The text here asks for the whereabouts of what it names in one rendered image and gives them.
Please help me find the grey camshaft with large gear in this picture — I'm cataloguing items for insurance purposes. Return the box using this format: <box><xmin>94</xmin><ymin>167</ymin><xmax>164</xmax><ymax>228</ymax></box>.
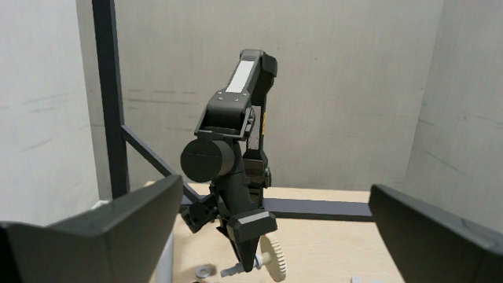
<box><xmin>219</xmin><ymin>233</ymin><xmax>287</xmax><ymax>283</ymax></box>

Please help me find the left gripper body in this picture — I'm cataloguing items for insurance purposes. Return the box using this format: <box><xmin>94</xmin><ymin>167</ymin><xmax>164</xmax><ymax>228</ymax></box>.
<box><xmin>209</xmin><ymin>171</ymin><xmax>278</xmax><ymax>243</ymax></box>

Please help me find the dark grey rail border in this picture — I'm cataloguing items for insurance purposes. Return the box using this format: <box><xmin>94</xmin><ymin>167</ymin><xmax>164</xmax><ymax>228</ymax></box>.
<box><xmin>178</xmin><ymin>194</ymin><xmax>374</xmax><ymax>222</ymax></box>

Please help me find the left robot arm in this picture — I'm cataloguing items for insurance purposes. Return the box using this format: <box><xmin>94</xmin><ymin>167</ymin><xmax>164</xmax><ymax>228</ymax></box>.
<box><xmin>180</xmin><ymin>49</ymin><xmax>277</xmax><ymax>234</ymax></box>

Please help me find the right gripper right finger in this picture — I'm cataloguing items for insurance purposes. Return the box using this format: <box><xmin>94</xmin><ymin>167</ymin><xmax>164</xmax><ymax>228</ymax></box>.
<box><xmin>368</xmin><ymin>184</ymin><xmax>503</xmax><ymax>283</ymax></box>

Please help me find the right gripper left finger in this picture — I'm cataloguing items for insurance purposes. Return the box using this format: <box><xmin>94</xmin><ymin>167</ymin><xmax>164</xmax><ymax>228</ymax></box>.
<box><xmin>0</xmin><ymin>175</ymin><xmax>183</xmax><ymax>283</ymax></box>

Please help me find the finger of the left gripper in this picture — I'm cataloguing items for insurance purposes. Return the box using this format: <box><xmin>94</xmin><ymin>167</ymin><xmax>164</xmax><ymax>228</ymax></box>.
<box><xmin>223</xmin><ymin>233</ymin><xmax>260</xmax><ymax>273</ymax></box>
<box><xmin>215</xmin><ymin>226</ymin><xmax>240</xmax><ymax>262</ymax></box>

